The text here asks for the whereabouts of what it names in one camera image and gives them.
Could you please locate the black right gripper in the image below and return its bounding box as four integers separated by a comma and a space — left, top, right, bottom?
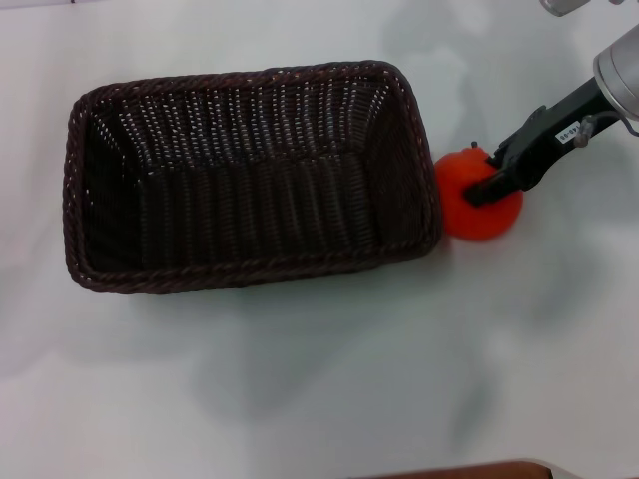
464, 77, 623, 207

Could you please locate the red tomato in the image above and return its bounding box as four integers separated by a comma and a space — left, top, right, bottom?
432, 148, 525, 244

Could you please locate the dark brown woven basket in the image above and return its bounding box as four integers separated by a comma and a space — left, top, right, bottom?
62, 59, 444, 296

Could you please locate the brown wooden edge strip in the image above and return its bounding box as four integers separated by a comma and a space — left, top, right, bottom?
371, 459, 555, 479

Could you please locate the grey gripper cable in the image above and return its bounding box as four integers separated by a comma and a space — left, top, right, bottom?
573, 112, 639, 149

